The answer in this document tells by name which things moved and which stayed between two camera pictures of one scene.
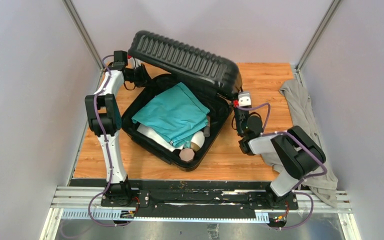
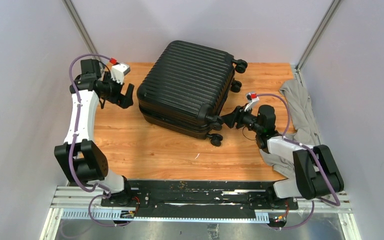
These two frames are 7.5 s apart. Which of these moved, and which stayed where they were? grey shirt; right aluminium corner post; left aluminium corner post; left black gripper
Moved: left black gripper
Stayed: right aluminium corner post; grey shirt; left aluminium corner post
